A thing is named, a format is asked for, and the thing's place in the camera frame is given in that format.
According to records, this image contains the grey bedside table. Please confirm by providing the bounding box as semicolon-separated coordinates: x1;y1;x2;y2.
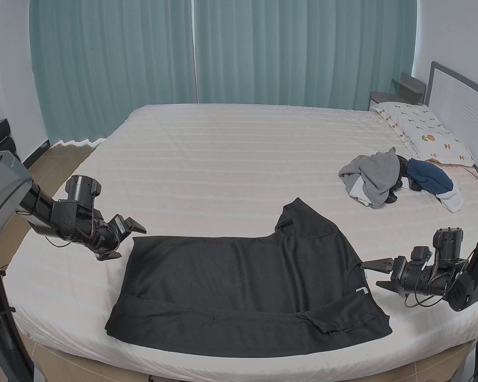
369;72;427;114

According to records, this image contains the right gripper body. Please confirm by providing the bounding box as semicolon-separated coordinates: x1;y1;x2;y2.
390;255;439;298

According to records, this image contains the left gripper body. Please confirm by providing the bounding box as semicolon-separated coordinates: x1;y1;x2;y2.
86;213;130;260

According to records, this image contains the blue-green curtain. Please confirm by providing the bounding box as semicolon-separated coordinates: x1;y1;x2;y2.
29;0;198;147
192;0;420;112

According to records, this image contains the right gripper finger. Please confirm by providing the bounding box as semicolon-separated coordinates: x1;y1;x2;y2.
376;279;402;297
360;257;396;273

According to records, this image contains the bed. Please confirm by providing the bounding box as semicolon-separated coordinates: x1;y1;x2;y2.
4;60;478;382

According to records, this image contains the pile of clothes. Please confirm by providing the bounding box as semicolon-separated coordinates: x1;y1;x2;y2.
339;147;464;214

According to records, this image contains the white printed pillow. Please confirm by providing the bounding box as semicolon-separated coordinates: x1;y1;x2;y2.
371;101;477;168

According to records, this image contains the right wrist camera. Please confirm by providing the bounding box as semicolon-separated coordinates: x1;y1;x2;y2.
409;246;434;265

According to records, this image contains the black T-shirt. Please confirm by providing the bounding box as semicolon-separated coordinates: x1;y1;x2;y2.
105;197;393;351

